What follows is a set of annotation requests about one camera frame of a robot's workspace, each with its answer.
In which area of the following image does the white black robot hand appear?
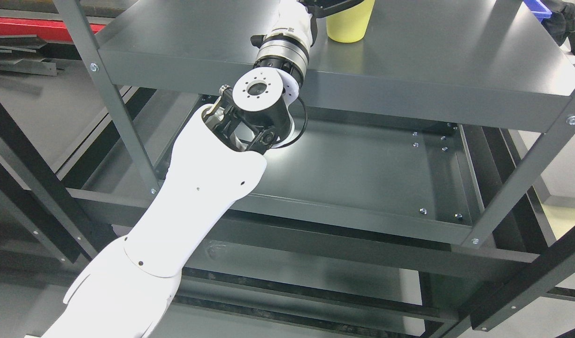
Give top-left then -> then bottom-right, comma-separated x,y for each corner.
263,0 -> 362,50

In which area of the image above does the dark grey metal shelf rack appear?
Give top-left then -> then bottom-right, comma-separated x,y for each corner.
54,0 -> 575,338

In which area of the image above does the yellow plastic cup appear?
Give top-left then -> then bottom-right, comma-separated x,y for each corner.
326,0 -> 375,43

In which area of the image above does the blue plastic crate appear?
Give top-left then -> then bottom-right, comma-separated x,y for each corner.
523,0 -> 552,22

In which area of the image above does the black metal side rack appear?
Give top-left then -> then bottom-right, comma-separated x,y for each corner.
0,33 -> 161,282

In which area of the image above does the red metal beam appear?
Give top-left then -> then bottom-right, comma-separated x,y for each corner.
0,16 -> 107,37

